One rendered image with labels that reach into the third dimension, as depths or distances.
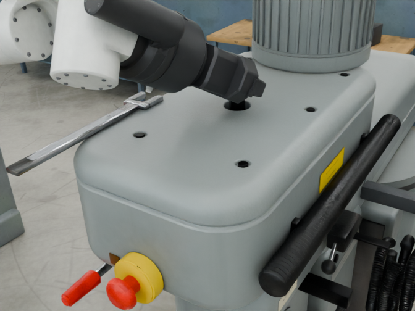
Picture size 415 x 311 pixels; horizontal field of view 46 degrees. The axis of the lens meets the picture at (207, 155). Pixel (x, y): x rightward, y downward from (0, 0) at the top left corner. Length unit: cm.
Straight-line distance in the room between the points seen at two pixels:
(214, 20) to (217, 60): 521
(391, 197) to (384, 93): 24
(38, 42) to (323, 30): 42
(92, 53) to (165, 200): 16
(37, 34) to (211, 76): 19
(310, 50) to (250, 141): 25
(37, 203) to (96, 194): 355
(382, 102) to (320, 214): 51
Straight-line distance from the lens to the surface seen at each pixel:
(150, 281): 56
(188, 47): 54
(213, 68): 57
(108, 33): 48
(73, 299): 66
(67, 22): 49
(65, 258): 348
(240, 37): 479
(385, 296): 99
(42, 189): 428
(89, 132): 61
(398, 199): 98
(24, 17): 56
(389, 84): 116
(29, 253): 361
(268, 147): 56
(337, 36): 79
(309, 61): 78
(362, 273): 122
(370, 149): 76
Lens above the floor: 215
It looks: 29 degrees down
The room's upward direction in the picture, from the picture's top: 2 degrees counter-clockwise
